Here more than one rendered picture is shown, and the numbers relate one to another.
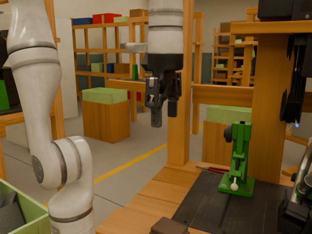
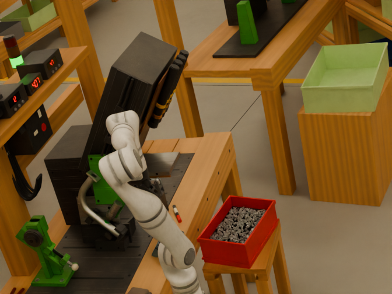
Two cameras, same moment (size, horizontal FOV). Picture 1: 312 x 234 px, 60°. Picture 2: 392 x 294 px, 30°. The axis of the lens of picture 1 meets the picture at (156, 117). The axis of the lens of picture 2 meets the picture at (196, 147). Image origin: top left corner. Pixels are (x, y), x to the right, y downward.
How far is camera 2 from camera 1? 2.42 m
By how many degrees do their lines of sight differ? 86
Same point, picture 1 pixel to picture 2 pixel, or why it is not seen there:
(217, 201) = (85, 284)
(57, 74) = not seen: hidden behind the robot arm
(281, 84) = (8, 172)
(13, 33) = (154, 200)
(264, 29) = (9, 134)
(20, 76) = (168, 217)
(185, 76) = not seen: outside the picture
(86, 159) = not seen: hidden behind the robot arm
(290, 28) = (19, 123)
